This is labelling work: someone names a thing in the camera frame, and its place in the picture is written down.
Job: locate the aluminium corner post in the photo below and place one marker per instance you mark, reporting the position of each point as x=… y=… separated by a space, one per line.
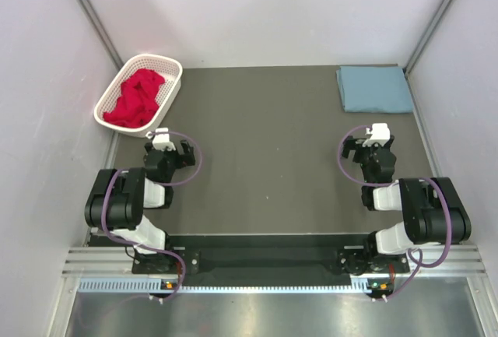
x=101 y=32
x=427 y=35

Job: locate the left aluminium corner post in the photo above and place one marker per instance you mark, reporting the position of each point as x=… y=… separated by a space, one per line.
x=101 y=32

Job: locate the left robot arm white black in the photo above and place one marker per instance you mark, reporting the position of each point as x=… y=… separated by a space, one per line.
x=120 y=200

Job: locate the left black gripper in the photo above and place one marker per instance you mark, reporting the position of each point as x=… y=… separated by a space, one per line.
x=186 y=159

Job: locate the aluminium frame rail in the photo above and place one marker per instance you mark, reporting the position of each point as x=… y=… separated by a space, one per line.
x=461 y=261

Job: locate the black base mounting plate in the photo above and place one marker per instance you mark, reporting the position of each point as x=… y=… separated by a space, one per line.
x=335 y=252

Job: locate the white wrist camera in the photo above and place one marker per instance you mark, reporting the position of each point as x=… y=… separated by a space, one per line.
x=377 y=134
x=160 y=140

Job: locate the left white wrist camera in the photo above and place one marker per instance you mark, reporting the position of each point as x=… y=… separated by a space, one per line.
x=160 y=140

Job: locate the right aluminium corner post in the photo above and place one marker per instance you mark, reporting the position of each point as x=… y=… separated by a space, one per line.
x=427 y=35

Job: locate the red t shirt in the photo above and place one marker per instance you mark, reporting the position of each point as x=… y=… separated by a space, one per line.
x=136 y=105

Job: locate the white perforated plastic basket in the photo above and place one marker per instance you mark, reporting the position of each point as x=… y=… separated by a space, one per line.
x=170 y=69

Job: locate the folded blue t shirt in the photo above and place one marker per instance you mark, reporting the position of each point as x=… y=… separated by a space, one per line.
x=368 y=89

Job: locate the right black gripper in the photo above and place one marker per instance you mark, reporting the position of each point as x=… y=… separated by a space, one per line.
x=350 y=143

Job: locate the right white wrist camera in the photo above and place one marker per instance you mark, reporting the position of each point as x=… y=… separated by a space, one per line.
x=377 y=134

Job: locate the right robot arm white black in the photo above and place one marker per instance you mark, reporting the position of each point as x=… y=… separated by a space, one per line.
x=431 y=209

